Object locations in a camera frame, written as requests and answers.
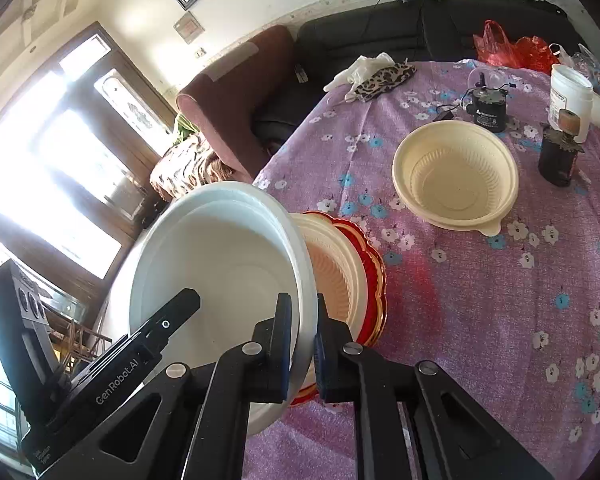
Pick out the white plastic jar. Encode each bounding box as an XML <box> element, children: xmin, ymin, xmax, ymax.
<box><xmin>549</xmin><ymin>63</ymin><xmax>594</xmax><ymax>143</ymax></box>

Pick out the clear plastic bag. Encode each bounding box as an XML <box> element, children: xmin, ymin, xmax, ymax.
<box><xmin>550</xmin><ymin>42</ymin><xmax>600</xmax><ymax>101</ymax></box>

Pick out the red plastic bag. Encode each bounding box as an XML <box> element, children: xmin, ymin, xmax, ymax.
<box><xmin>472</xmin><ymin>20</ymin><xmax>561</xmax><ymax>71</ymax></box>

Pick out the green cloth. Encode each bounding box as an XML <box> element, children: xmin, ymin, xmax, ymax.
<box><xmin>172</xmin><ymin>112</ymin><xmax>196</xmax><ymax>143</ymax></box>

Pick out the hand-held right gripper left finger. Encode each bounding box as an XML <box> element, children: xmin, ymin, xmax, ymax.
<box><xmin>40</xmin><ymin>292</ymin><xmax>296</xmax><ymax>480</ymax></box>

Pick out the leopard print cloth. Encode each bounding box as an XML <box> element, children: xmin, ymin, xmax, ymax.
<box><xmin>355</xmin><ymin>62</ymin><xmax>417</xmax><ymax>103</ymax></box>

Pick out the black leather sofa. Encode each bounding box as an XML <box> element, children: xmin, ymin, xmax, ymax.
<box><xmin>252</xmin><ymin>0</ymin><xmax>581</xmax><ymax>161</ymax></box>

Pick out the wooden glass door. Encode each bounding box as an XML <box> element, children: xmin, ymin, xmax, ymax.
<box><xmin>0</xmin><ymin>20</ymin><xmax>178</xmax><ymax>311</ymax></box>

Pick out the cream bowl with key pattern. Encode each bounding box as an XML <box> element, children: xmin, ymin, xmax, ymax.
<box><xmin>290</xmin><ymin>212</ymin><xmax>368</xmax><ymax>343</ymax></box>

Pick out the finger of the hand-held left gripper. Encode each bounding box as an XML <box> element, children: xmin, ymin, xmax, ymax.
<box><xmin>129</xmin><ymin>287</ymin><xmax>202</xmax><ymax>357</ymax></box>

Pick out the black motor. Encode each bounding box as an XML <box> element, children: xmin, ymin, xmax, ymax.
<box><xmin>462</xmin><ymin>72</ymin><xmax>513</xmax><ymax>133</ymax></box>

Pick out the red scalloped plate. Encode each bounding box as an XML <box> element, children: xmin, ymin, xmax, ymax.
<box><xmin>287</xmin><ymin>220</ymin><xmax>387</xmax><ymax>407</ymax></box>

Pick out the wall plaque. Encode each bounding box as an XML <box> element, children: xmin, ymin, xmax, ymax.
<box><xmin>173</xmin><ymin>11</ymin><xmax>203</xmax><ymax>42</ymax></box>

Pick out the maroon armchair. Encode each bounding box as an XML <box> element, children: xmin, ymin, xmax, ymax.
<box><xmin>176</xmin><ymin>25</ymin><xmax>301</xmax><ymax>183</ymax></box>

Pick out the white glove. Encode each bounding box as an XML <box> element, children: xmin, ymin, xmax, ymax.
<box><xmin>322</xmin><ymin>52</ymin><xmax>396</xmax><ymax>101</ymax></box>

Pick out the cream ribbed bowl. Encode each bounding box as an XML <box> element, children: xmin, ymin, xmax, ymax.
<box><xmin>392</xmin><ymin>120</ymin><xmax>520</xmax><ymax>237</ymax></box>

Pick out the patterned blanket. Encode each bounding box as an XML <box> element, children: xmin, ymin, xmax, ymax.
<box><xmin>149</xmin><ymin>132</ymin><xmax>236</xmax><ymax>203</ymax></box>

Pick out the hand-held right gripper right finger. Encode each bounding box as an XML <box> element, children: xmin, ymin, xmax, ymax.
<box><xmin>314</xmin><ymin>294</ymin><xmax>556</xmax><ymax>480</ymax></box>

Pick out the dark bottle with cork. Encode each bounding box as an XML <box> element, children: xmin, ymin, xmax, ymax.
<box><xmin>537</xmin><ymin>109</ymin><xmax>586</xmax><ymax>188</ymax></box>

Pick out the clear plastic dome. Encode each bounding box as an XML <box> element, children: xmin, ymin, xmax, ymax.
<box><xmin>467</xmin><ymin>70</ymin><xmax>501</xmax><ymax>93</ymax></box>

